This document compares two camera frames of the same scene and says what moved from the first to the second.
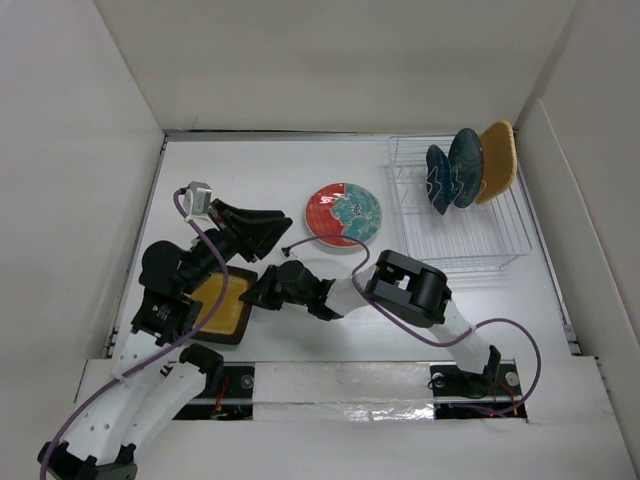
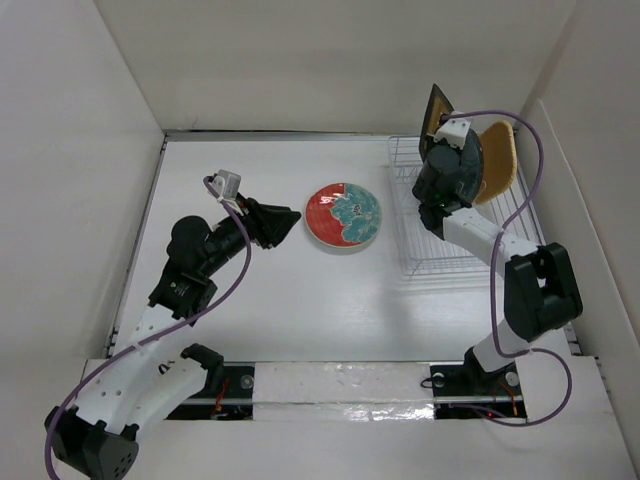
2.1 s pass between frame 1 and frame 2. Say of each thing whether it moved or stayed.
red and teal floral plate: stayed
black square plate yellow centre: moved
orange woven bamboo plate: stayed
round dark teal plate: stayed
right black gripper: moved
